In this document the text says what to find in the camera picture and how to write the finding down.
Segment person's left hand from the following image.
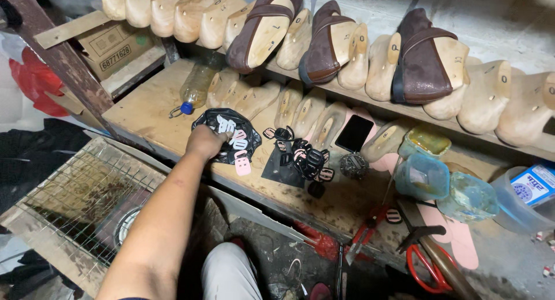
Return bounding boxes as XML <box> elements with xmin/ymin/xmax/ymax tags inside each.
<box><xmin>186</xmin><ymin>124</ymin><xmax>235</xmax><ymax>162</ymax></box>

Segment black plastic bag of straps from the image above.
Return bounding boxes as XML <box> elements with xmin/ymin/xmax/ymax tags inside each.
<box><xmin>192</xmin><ymin>108</ymin><xmax>262</xmax><ymax>166</ymax></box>

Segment clear plastic bottle blue cap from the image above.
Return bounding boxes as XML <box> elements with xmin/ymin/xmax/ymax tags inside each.
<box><xmin>169</xmin><ymin>59</ymin><xmax>223</xmax><ymax>119</ymax></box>

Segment black sheet piece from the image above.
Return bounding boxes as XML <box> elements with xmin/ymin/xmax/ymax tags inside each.
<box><xmin>261</xmin><ymin>141</ymin><xmax>307</xmax><ymax>189</ymax></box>

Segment row of small wooden lasts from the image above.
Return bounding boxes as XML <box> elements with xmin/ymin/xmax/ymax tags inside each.
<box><xmin>206</xmin><ymin>68</ymin><xmax>410</xmax><ymax>163</ymax></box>

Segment black smartphone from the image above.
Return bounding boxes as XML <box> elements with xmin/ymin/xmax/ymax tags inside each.
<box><xmin>335</xmin><ymin>114</ymin><xmax>375</xmax><ymax>153</ymax></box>

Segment glittery round metal scrubber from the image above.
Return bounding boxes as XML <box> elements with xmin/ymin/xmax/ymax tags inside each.
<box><xmin>339</xmin><ymin>152</ymin><xmax>369</xmax><ymax>180</ymax></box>

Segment person's leg in white trousers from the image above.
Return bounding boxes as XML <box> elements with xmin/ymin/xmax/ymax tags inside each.
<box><xmin>200</xmin><ymin>242</ymin><xmax>263</xmax><ymax>300</ymax></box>

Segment red plastic scrap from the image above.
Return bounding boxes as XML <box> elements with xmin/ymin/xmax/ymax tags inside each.
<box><xmin>293</xmin><ymin>221</ymin><xmax>374</xmax><ymax>263</ymax></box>

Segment brown cardboard box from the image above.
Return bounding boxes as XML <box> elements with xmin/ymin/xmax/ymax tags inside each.
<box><xmin>75</xmin><ymin>23</ymin><xmax>156</xmax><ymax>82</ymax></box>

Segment red utility knife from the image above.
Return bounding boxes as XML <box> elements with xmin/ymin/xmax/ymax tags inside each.
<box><xmin>345</xmin><ymin>205</ymin><xmax>391</xmax><ymax>266</ymax></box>

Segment thin glue brush stick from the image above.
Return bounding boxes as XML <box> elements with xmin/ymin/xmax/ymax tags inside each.
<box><xmin>381</xmin><ymin>156</ymin><xmax>404</xmax><ymax>206</ymax></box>

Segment wooden shelf board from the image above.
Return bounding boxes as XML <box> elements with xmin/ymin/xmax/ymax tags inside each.
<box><xmin>195</xmin><ymin>40</ymin><xmax>555</xmax><ymax>163</ymax></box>

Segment light wooden plank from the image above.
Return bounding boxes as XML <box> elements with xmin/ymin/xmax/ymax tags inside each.
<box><xmin>33</xmin><ymin>10</ymin><xmax>112</xmax><ymax>50</ymax></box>

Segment black cloth heap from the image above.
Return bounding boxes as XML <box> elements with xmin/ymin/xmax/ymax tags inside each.
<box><xmin>0</xmin><ymin>118</ymin><xmax>93</xmax><ymax>216</ymax></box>

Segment red plastic bag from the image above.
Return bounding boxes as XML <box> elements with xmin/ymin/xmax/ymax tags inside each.
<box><xmin>9</xmin><ymin>46</ymin><xmax>71</xmax><ymax>118</ymax></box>

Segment blue translucent plastic tub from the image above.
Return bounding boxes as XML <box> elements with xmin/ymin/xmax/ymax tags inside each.
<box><xmin>394</xmin><ymin>152</ymin><xmax>451</xmax><ymax>201</ymax></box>

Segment glue tub with yellow glue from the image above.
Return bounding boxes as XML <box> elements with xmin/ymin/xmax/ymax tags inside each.
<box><xmin>397</xmin><ymin>125</ymin><xmax>452</xmax><ymax>159</ymax></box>

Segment glue-smeared clear plastic tub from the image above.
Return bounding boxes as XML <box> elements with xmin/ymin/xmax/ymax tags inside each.
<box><xmin>436</xmin><ymin>172</ymin><xmax>500</xmax><ymax>223</ymax></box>

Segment row of bare wooden lasts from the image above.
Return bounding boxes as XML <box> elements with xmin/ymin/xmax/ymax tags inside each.
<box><xmin>101</xmin><ymin>0</ymin><xmax>555</xmax><ymax>148</ymax></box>

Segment clear jar with blue label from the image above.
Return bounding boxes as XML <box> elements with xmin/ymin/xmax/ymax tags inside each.
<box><xmin>491</xmin><ymin>160</ymin><xmax>555</xmax><ymax>234</ymax></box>

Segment pink strap piece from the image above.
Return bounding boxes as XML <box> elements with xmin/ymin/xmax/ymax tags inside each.
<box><xmin>234</xmin><ymin>150</ymin><xmax>252</xmax><ymax>177</ymax></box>

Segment pile of black pink straps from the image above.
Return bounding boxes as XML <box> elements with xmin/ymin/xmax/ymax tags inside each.
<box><xmin>263</xmin><ymin>126</ymin><xmax>336</xmax><ymax>199</ymax></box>

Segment wooden frame with wire mesh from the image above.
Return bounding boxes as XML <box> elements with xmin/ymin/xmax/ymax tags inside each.
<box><xmin>0</xmin><ymin>136</ymin><xmax>169</xmax><ymax>297</ymax></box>

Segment dark brown wooden post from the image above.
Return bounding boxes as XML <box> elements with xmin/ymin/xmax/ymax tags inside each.
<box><xmin>0</xmin><ymin>0</ymin><xmax>117</xmax><ymax>134</ymax></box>

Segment red handled scissors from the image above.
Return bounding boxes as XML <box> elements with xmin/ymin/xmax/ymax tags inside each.
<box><xmin>406</xmin><ymin>244</ymin><xmax>457</xmax><ymax>295</ymax></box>

